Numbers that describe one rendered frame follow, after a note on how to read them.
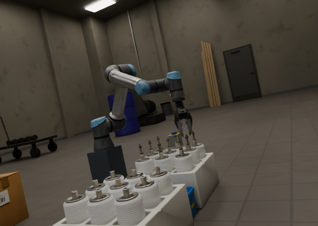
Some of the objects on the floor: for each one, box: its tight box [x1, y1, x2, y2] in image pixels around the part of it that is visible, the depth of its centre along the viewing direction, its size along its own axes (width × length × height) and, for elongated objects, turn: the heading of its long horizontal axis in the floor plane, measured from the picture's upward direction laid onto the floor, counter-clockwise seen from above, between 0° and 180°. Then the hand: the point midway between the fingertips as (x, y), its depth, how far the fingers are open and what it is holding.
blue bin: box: [186, 187, 197, 219], centre depth 128 cm, size 30×11×12 cm, turn 153°
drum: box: [107, 92, 141, 137], centre depth 655 cm, size 64×64×101 cm
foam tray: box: [52, 184, 194, 226], centre depth 105 cm, size 39×39×18 cm
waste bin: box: [160, 102, 172, 116], centre depth 1213 cm, size 46×46×59 cm
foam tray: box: [146, 153, 220, 209], centre depth 154 cm, size 39×39×18 cm
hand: (186, 134), depth 148 cm, fingers open, 3 cm apart
